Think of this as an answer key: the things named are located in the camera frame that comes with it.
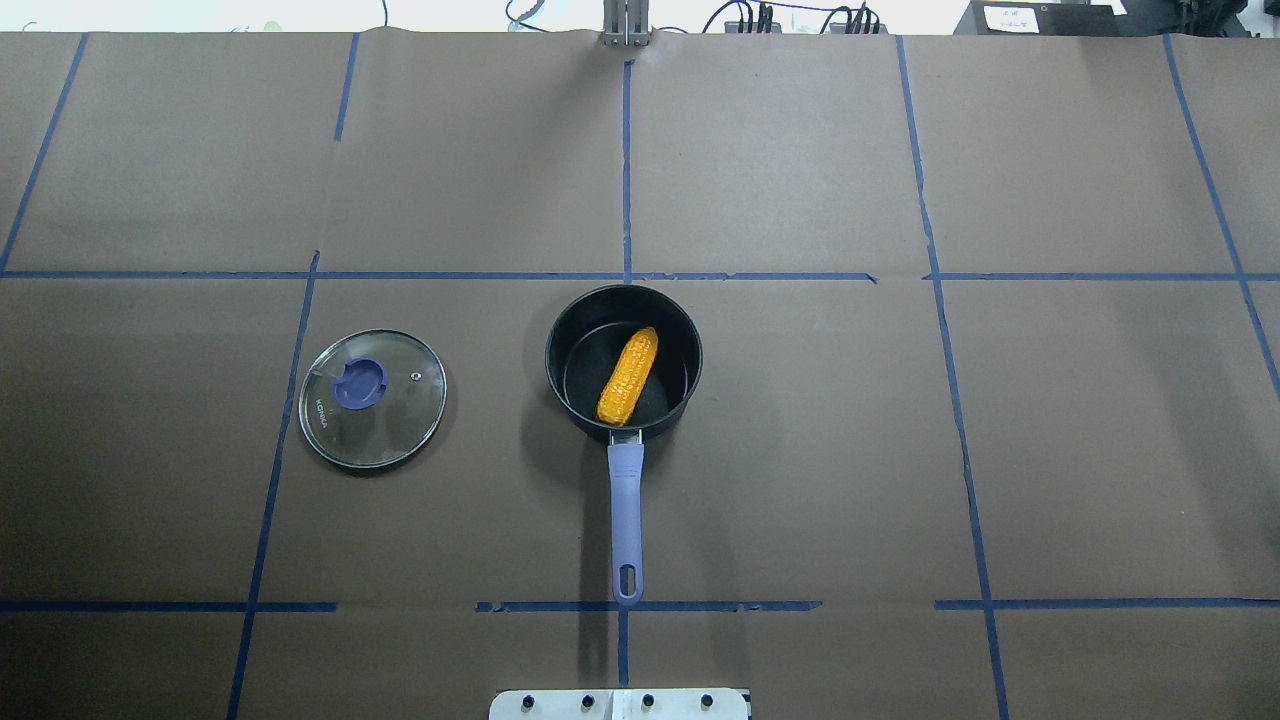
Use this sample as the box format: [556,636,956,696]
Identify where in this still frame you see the yellow corn cob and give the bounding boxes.
[596,327,659,427]

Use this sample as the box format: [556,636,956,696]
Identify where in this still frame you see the glass lid with blue knob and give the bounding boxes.
[297,328,449,471]

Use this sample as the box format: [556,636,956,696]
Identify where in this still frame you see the black box with label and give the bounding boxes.
[952,1,1121,37]

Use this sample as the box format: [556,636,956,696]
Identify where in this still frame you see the blue saucepan with handle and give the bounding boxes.
[545,284,704,609]

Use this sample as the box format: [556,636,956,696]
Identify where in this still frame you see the metal camera stand post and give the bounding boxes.
[600,0,652,47]

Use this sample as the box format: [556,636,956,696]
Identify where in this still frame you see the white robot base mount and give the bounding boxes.
[488,687,754,719]

